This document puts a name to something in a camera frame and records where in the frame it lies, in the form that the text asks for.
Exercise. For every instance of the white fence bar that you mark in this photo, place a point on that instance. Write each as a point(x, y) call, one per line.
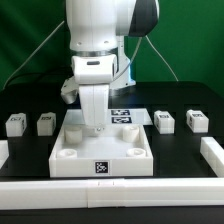
point(213, 153)
point(4, 152)
point(111, 193)

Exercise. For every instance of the white right fence bar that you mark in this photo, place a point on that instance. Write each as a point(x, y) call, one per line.
point(213, 153)

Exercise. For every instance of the white marker sheet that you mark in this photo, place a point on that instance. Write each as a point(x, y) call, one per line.
point(114, 116)

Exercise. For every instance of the white left fence bar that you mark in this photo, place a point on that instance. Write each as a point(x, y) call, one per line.
point(4, 152)

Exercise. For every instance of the white front fence bar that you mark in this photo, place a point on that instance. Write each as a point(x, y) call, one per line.
point(111, 193)

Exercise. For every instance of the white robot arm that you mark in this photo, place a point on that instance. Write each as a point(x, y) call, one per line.
point(98, 28)

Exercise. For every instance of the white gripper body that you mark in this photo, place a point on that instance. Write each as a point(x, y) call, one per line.
point(91, 80)

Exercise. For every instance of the white square tabletop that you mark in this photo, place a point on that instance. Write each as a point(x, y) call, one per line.
point(119, 150)

